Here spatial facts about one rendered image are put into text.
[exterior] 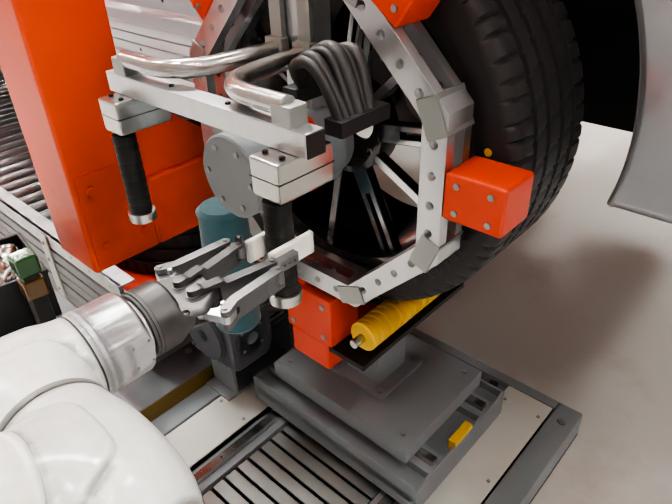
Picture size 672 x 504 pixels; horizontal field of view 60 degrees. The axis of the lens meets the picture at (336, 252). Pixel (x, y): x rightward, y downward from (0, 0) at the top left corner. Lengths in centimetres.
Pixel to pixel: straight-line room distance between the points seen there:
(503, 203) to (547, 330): 123
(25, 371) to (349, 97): 43
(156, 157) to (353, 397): 69
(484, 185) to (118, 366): 47
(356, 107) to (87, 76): 64
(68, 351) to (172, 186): 84
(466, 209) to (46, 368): 52
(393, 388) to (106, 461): 99
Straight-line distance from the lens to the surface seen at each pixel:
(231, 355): 138
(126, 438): 45
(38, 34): 117
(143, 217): 99
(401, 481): 129
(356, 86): 70
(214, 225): 100
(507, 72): 81
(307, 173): 68
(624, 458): 166
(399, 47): 77
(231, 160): 84
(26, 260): 117
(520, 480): 144
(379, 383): 137
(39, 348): 56
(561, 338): 194
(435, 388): 138
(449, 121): 75
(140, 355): 60
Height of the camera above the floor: 121
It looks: 33 degrees down
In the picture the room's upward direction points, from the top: 2 degrees counter-clockwise
